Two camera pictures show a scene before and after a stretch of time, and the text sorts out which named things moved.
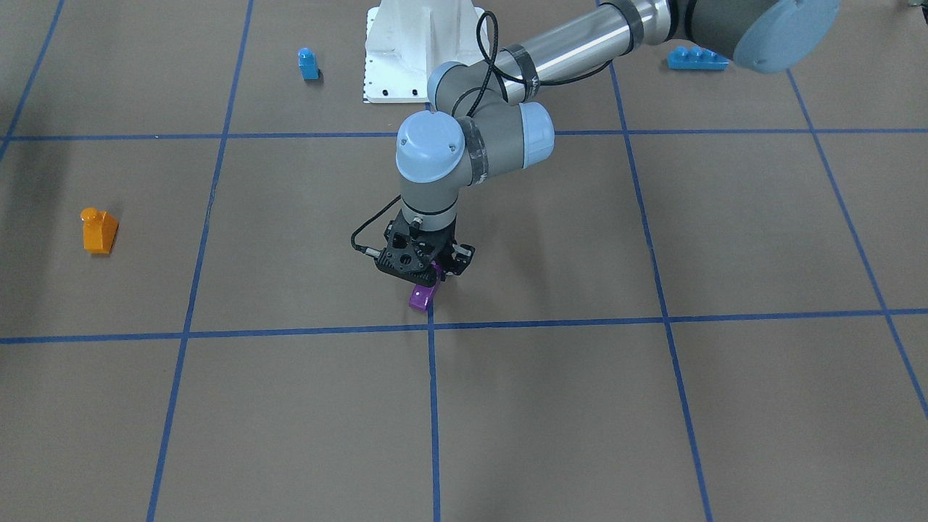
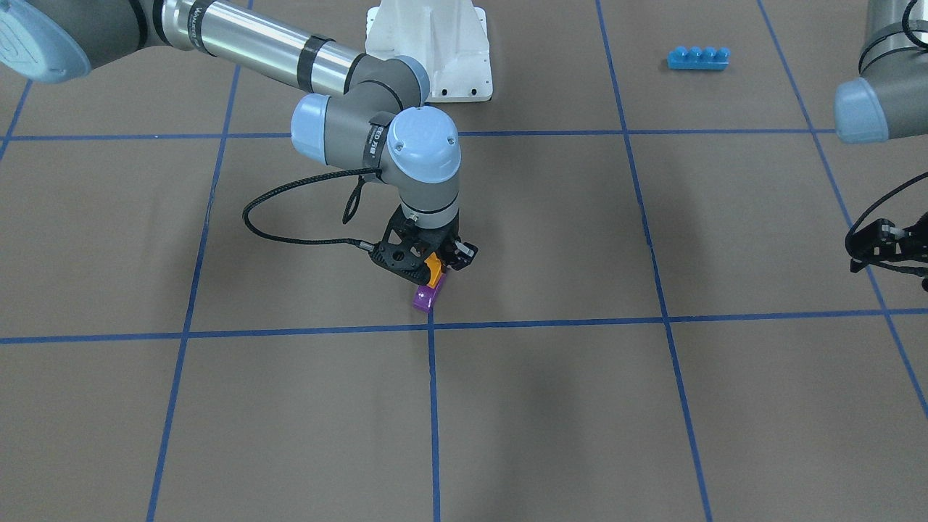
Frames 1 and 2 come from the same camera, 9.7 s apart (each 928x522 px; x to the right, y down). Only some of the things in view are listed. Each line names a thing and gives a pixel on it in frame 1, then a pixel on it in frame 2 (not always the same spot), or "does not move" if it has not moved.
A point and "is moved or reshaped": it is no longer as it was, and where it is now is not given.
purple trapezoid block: x=421 y=295 does not move
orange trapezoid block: x=99 y=230 is moved or reshaped
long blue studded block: x=696 y=58 does not move
